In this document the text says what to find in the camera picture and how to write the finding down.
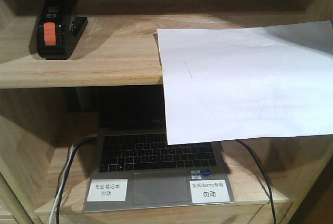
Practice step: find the white paper sheet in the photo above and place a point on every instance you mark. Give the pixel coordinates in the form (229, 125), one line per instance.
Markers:
(247, 83)

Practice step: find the black stapler orange button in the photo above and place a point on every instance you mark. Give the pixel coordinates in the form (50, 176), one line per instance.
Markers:
(57, 30)

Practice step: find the grey laptop black keyboard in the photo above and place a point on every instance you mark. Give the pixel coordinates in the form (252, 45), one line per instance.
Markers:
(132, 144)

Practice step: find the white label right sticker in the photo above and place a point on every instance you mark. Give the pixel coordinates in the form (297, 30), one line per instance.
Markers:
(209, 191)

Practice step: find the white label sticker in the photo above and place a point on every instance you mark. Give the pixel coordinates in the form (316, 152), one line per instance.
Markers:
(107, 190)
(209, 191)

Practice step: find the white label left sticker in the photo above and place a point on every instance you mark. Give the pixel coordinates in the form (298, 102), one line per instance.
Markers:
(107, 190)

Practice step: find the wooden shelf unit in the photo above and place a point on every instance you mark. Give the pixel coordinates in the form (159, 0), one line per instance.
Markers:
(117, 48)

